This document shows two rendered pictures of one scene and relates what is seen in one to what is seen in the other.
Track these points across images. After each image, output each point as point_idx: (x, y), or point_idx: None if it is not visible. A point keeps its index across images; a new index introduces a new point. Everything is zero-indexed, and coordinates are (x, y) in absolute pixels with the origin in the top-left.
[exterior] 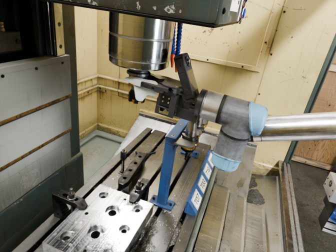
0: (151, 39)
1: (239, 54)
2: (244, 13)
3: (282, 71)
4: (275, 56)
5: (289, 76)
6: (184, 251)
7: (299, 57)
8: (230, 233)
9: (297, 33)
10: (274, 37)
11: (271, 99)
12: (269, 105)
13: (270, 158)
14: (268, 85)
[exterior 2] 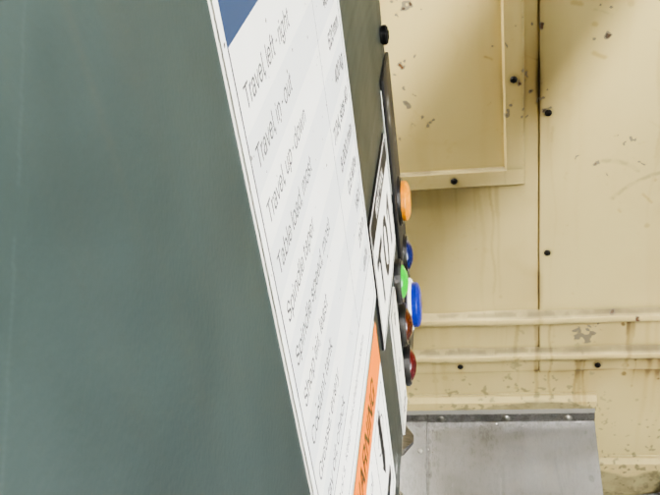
0: None
1: (426, 140)
2: (417, 316)
3: (609, 159)
4: (567, 114)
5: (640, 169)
6: None
7: (656, 96)
8: None
9: (623, 17)
10: (541, 50)
11: (596, 258)
12: (597, 278)
13: (655, 438)
14: (571, 218)
